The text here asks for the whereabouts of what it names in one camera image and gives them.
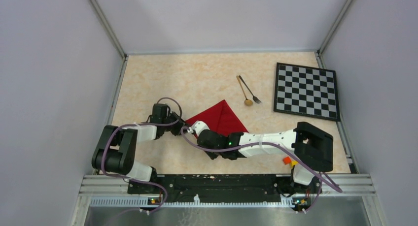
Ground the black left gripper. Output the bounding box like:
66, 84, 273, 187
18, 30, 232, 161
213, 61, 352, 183
162, 111, 191, 136

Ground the red cloth napkin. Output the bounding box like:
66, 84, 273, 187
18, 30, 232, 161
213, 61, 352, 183
186, 100, 248, 136

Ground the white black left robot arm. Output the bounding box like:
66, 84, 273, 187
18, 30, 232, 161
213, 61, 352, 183
91, 103, 188, 193

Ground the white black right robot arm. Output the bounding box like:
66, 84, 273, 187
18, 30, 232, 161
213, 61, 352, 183
192, 121, 333, 193

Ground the gold spoon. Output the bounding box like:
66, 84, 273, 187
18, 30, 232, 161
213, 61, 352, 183
236, 75, 253, 106

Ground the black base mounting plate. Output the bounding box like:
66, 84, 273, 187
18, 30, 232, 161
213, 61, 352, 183
127, 174, 319, 203

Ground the dark metal fork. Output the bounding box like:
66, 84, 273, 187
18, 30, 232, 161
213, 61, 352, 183
239, 75, 262, 104

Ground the orange block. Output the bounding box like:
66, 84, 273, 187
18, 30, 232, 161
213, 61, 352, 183
282, 157, 292, 165

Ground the yellow block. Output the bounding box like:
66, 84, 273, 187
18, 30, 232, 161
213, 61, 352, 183
290, 161, 298, 168

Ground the black and white chessboard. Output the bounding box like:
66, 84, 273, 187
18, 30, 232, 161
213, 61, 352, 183
273, 63, 341, 122

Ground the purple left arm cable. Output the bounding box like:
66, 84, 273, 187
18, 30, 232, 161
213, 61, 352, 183
100, 97, 183, 215

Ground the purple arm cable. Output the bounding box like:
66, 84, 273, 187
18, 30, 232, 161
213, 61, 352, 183
180, 126, 344, 214
100, 97, 183, 215

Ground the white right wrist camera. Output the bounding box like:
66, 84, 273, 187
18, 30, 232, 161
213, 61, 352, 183
187, 121, 209, 137

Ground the aluminium frame rail front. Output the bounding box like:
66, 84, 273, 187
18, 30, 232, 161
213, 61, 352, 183
79, 174, 376, 209

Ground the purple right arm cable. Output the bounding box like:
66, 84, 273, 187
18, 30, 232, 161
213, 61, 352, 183
180, 126, 344, 214

